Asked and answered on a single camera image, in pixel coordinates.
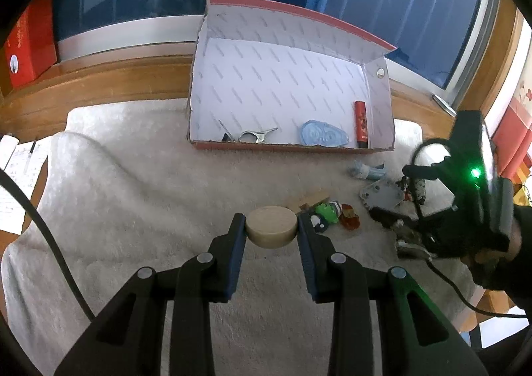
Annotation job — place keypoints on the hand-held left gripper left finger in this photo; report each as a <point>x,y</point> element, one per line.
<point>235,259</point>

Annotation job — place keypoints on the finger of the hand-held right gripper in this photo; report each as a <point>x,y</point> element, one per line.
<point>419,171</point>
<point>388,216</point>

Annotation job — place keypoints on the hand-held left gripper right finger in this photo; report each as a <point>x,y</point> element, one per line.
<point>307,259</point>

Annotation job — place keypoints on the grey plastic plate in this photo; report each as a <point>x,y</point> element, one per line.
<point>380,194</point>

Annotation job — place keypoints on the small red gold toy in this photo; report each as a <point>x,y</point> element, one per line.
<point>349,218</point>

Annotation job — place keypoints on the light blue figurine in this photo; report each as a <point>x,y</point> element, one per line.
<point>370,171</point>

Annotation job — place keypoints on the round wooden disc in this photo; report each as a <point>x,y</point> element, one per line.
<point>270,226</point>

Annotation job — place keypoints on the green frog toy striped hat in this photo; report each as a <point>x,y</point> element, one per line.
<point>328,210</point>

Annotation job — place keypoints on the notched wooden block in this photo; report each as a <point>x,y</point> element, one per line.
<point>311,198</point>

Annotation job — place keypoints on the red cylinder tube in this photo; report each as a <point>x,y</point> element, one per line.
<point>360,122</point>

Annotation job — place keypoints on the light blue oval case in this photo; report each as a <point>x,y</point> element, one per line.
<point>322,135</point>

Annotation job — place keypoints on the teal binder clip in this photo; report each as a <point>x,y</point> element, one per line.
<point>227,136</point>

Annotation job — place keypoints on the silver metal clip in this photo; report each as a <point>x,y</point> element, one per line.
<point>251,136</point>

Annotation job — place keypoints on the red cardboard box white inside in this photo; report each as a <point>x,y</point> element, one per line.
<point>270,80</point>

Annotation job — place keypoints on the person's right forearm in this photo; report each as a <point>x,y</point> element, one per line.
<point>521,288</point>

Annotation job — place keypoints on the person's right hand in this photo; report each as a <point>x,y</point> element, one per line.
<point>516,239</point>

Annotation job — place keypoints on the small white blue toy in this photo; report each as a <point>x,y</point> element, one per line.
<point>318,224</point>

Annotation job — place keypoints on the grey remote control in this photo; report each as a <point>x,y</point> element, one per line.
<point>444,103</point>

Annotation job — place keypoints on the white fluffy blanket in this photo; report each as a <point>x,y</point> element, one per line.
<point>124,213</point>

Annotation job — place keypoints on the wooden window sill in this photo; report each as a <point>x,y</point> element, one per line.
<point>124,80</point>

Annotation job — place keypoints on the white paper sheets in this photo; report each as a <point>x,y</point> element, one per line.
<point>20,180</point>

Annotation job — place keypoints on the black pen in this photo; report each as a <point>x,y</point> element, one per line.
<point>32,147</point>

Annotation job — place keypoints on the tall red carton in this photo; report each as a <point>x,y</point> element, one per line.
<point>29,47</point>

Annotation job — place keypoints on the red printed wall panel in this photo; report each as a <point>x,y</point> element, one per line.
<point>515,130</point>

